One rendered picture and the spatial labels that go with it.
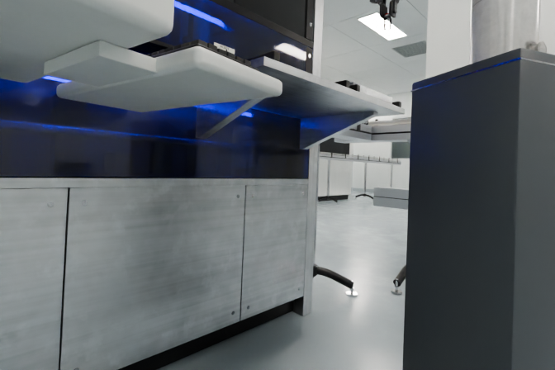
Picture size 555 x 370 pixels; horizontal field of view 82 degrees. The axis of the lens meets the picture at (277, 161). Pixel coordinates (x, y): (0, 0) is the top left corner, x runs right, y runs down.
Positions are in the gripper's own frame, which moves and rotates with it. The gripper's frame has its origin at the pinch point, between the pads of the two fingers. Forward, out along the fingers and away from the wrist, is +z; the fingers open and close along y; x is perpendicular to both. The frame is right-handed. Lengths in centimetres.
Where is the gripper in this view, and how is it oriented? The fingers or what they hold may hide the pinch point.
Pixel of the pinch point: (388, 11)
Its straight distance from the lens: 113.1
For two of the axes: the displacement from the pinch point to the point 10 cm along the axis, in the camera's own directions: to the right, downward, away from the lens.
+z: -0.5, 10.0, -0.1
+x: 7.0, 0.4, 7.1
